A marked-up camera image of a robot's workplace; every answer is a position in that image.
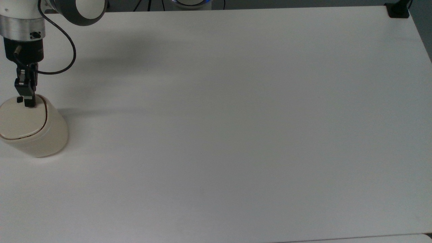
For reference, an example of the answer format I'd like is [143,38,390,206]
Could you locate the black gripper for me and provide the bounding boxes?
[3,36,45,108]

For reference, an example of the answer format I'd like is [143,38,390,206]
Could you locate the beige trash bin lid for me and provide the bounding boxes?
[0,95,48,140]

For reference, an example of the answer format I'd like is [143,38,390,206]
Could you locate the beige plastic trash bin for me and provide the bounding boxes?
[0,94,69,158]

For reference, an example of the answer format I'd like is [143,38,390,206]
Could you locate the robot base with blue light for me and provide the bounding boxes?
[171,0,214,9]

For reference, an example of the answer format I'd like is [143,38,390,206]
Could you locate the black table clamp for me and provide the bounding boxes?
[386,0,413,19]

